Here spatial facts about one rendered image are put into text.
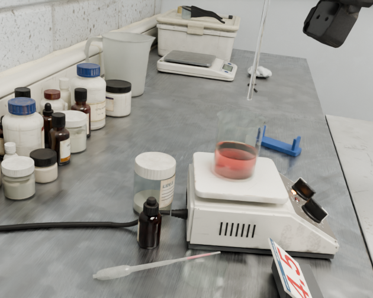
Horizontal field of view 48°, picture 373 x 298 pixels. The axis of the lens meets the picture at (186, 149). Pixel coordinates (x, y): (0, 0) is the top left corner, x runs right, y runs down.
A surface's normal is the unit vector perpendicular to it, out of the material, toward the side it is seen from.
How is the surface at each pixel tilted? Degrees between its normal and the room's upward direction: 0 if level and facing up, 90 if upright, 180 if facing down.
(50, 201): 0
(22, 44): 90
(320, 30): 69
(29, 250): 0
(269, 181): 0
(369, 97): 90
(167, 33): 94
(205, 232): 90
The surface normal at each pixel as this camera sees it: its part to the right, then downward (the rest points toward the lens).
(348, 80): -0.20, 0.39
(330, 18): -0.86, -0.29
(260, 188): 0.10, -0.91
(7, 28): 0.98, 0.17
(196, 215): 0.01, 0.41
